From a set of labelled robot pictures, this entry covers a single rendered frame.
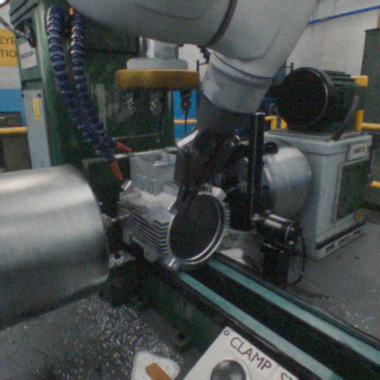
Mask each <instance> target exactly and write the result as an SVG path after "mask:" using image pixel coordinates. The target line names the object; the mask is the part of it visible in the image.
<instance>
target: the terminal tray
mask: <svg viewBox="0 0 380 380"><path fill-rule="evenodd" d="M164 153H165V152H164ZM175 162H176V155H175V154H169V153H165V154H162V153H156V154H144V155H138V156H137V157H135V156H131V157H130V172H131V181H132V182H133V183H134V187H137V189H138V188H139V190H141V189H142V191H144V192H145V193H146V192H148V194H149V193H150V195H154V197H155V196H156V195H157V196H158V195H159V194H160V193H161V192H162V184H165V182H169V180H171V181H173V177H174V170H175ZM156 163H160V164H156Z"/></svg>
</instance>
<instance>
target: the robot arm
mask: <svg viewBox="0 0 380 380"><path fill-rule="evenodd" d="M68 1H69V3H70V5H71V6H73V7H74V8H75V9H77V10H78V11H79V12H80V13H81V14H83V15H85V16H86V17H87V18H89V19H91V20H93V21H95V22H96V21H97V22H98V23H100V24H103V25H106V26H108V27H110V28H113V29H116V30H117V31H122V32H125V33H127V34H130V35H133V36H139V37H142V38H145V39H149V40H153V41H156V42H165V43H170V44H176V45H198V46H202V47H205V48H209V49H212V50H214V51H213V53H212V54H211V56H210V62H209V65H208V68H207V70H206V72H205V75H204V79H203V81H202V84H201V88H202V91H203V96H202V98H201V101H200V103H199V106H198V109H197V123H196V124H195V126H194V127H193V128H192V130H191V132H190V135H189V136H188V137H186V138H184V139H183V140H182V139H181V138H180V137H178V138H176V139H175V145H176V162H175V170H174V177H173V181H174V182H175V183H176V185H177V186H178V187H179V188H180V189H179V192H178V194H177V198H176V202H175V204H174V208H175V209H176V211H177V212H178V213H179V215H180V216H181V217H183V216H186V215H188V214H189V212H190V209H191V208H192V206H193V203H194V200H195V198H196V197H197V196H198V193H199V190H200V189H201V190H202V191H204V190H206V189H207V187H206V186H205V183H206V182H208V183H209V184H210V183H211V182H212V181H214V179H215V178H216V176H217V175H218V173H219V172H220V170H221V169H222V167H223V166H224V164H225V163H226V162H227V160H228V159H229V157H230V156H231V154H232V153H233V151H234V150H235V149H236V148H237V147H238V146H239V145H240V144H241V143H242V141H243V140H242V139H241V138H240V137H239V136H238V135H236V134H238V133H240V132H241V131H242V130H243V128H244V126H245V124H246V122H247V120H248V118H249V116H250V113H253V112H255V111H256V110H257V109H258V108H259V106H260V103H261V101H262V99H263V97H264V96H265V93H266V91H267V89H268V87H269V85H270V84H271V83H272V81H273V77H274V75H275V74H276V72H277V71H278V69H279V68H280V67H281V65H282V64H283V63H285V62H286V61H287V59H288V58H289V57H290V55H291V54H292V52H293V50H294V49H295V48H296V46H297V45H296V44H297V42H298V41H299V39H300V37H301V35H302V33H303V32H304V30H305V28H306V26H307V24H308V22H309V20H310V17H311V15H312V13H313V11H314V9H315V6H316V4H317V2H318V0H68ZM228 145H229V146H228ZM210 174H211V175H210Z"/></svg>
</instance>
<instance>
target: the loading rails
mask: <svg viewBox="0 0 380 380"><path fill-rule="evenodd" d="M126 252H127V253H129V254H130V255H131V256H132V257H135V258H136V259H135V260H136V262H137V291H138V295H137V296H135V297H132V298H131V306H132V307H133V308H134V309H135V310H136V311H137V312H139V313H140V312H142V311H144V310H146V309H148V308H150V307H151V308H152V309H153V310H154V311H156V312H157V313H158V314H159V315H160V316H161V317H162V318H163V319H164V320H165V321H166V322H168V323H169V324H170V325H171V326H172V327H173V328H174V329H175V330H176V333H174V334H172V335H170V344H171V345H172V346H173V347H174V348H175V349H176V350H177V351H178V352H179V353H180V354H182V353H184V352H186V351H187V350H189V349H191V348H192V347H193V346H194V347H195V348H196V349H197V350H198V351H199V352H200V353H201V354H202V355H204V353H205V352H206V351H207V350H208V348H209V347H210V346H211V345H212V344H213V343H214V341H215V340H216V339H217V338H218V337H219V335H220V334H221V332H222V331H223V330H224V328H226V327H229V328H230V329H232V330H233V331H234V332H235V333H236V334H239V335H240V336H242V337H243V338H244V339H246V340H247V341H248V342H250V343H251V344H252V345H253V346H254V347H256V348H257V349H259V350H260V351H261V352H263V353H264V354H265V355H267V356H268V357H269V358H271V359H273V360H274V361H275V362H276V363H277V364H278V365H280V366H281V367H283V368H284V369H285V370H286V371H288V372H289V373H291V374H292V375H293V376H295V377H297V378H298V379H299V380H380V339H378V338H375V337H374V336H372V335H371V334H369V333H367V332H364V331H363V330H362V329H360V328H358V327H354V326H352V325H351V324H349V323H348V322H346V321H343V320H341V319H340V318H338V317H337V316H335V315H333V314H331V313H330V312H328V311H326V310H324V309H322V308H319V307H317V306H315V305H313V304H311V303H309V302H308V301H306V300H304V299H302V298H300V297H299V296H298V295H296V294H294V293H291V292H289V291H288V290H287V289H285V288H282V287H280V286H278V285H276V284H275V283H274V282H271V281H269V280H267V279H265V278H264V277H260V276H258V275H256V274H254V273H253V272H252V271H249V270H247V269H245V268H243V267H242V266H241V265H239V264H237V263H235V262H233V261H231V260H229V259H228V258H226V257H224V256H222V255H220V254H218V253H216V252H214V253H213V254H212V255H211V261H208V264H207V263H205V265H202V267H198V269H197V268H196V269H195V270H194V269H193V270H192V271H190V270H189V271H183V270H182V269H180V268H178V269H177V271H174V270H173V271H169V270H167V269H166V268H165V267H163V266H162V265H161V264H160V263H159V260H156V261H155V262H151V261H149V260H148V259H146V258H145V257H144V253H143V251H142V250H140V249H138V248H137V243H136V244H131V245H128V244H126Z"/></svg>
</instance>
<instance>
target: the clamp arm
mask: <svg viewBox="0 0 380 380"><path fill-rule="evenodd" d="M264 128H265V114H264V113H251V114H250V121H249V157H248V175H247V190H246V191H245V195H246V210H245V226H247V227H249V228H252V227H255V226H257V224H256V222H254V221H256V218H254V217H258V216H259V215H260V196H261V183H262V168H263V164H262V154H263V141H264Z"/></svg>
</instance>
